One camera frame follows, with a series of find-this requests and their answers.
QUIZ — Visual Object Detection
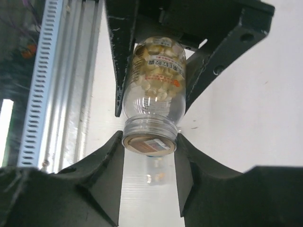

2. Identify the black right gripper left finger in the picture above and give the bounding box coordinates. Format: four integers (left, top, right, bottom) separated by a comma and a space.
0, 131, 125, 227

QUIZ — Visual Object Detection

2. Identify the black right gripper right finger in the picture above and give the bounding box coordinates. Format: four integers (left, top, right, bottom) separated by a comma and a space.
174, 134, 303, 227

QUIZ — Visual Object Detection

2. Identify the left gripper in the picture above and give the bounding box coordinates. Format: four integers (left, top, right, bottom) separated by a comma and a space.
105, 0, 275, 117

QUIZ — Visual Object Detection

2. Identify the gold bottle cap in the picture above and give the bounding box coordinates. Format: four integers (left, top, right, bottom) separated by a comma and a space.
122, 133, 177, 157

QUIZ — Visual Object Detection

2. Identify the clear bottle of yellow pills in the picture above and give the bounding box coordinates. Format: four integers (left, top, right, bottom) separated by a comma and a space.
123, 36, 186, 143

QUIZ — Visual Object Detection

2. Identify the weekly pill organizer strip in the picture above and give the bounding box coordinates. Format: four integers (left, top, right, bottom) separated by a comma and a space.
146, 156, 170, 186

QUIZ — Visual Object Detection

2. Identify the aluminium mounting rail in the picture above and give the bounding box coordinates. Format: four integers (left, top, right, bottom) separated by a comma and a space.
40, 0, 103, 173

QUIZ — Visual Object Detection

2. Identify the slotted cable duct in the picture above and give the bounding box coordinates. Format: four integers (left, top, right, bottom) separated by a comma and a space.
17, 0, 63, 167

